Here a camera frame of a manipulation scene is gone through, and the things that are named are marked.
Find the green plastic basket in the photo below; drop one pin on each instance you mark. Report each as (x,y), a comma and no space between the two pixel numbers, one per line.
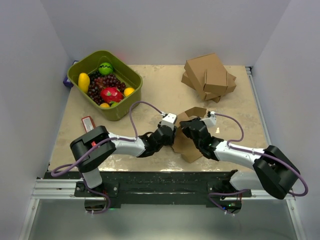
(122,71)

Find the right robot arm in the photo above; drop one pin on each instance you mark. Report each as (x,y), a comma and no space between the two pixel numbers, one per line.
(275,172)

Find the red dragon fruit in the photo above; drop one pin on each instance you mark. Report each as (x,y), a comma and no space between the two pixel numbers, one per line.
(111,95)

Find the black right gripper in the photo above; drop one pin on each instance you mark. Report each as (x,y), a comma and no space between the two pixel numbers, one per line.
(184,127)

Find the green apple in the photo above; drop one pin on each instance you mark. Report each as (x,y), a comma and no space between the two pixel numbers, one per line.
(105,68)

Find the orange fruit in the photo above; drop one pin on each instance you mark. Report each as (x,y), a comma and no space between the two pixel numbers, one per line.
(128,91)

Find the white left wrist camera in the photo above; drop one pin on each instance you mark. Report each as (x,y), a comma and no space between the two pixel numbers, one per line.
(169,120)

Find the dark purple grape bunch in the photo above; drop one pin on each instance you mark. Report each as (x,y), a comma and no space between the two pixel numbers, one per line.
(99,82)

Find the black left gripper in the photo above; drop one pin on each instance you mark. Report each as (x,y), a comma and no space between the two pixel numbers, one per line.
(170,141)

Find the red snack packet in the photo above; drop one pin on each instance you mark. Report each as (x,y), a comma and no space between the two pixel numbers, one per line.
(88,123)

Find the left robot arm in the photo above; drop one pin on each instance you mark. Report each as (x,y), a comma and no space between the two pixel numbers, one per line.
(141,147)

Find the blue box behind basket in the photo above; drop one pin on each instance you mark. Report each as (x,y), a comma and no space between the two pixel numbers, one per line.
(67,83)

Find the yellow mango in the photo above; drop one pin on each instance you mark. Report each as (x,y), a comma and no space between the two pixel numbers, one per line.
(84,82)

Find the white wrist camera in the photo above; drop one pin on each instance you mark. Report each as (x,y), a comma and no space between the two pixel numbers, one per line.
(211,119)
(169,120)

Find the small yellow fruit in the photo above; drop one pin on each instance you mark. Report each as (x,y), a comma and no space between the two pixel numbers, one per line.
(104,105)

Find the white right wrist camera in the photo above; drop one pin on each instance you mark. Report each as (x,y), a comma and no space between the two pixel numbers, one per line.
(211,119)

